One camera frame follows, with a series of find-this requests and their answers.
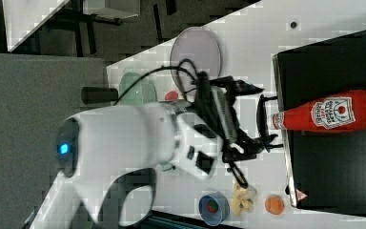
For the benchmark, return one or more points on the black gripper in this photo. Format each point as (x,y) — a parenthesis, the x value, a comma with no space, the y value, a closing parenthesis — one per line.
(214,102)

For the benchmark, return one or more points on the red ketchup bottle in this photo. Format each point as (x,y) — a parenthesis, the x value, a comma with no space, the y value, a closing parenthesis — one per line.
(337,113)

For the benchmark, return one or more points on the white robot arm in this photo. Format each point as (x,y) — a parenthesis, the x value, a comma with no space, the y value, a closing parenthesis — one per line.
(105,154)

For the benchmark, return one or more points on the black toaster oven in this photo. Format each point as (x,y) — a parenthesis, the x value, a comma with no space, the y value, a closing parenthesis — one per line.
(321,93)

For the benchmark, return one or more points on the red toy strawberry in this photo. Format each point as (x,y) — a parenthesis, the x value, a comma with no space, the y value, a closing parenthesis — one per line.
(172,95)

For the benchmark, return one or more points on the lilac round plate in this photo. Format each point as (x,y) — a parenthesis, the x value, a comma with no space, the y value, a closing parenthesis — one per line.
(201,47)

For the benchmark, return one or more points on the orange toy fruit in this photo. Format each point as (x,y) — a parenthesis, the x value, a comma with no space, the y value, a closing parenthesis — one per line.
(274,205)

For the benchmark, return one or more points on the strawberry inside blue cup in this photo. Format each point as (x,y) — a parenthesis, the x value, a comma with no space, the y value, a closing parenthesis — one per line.
(212,207)

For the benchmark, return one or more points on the blue plastic cup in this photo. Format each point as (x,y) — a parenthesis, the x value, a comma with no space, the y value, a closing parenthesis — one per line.
(223,208)

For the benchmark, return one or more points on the green perforated colander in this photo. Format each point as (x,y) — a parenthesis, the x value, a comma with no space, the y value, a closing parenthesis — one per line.
(141,93)

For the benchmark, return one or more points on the black cylinder post upper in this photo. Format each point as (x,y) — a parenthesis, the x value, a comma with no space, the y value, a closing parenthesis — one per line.
(94,95)

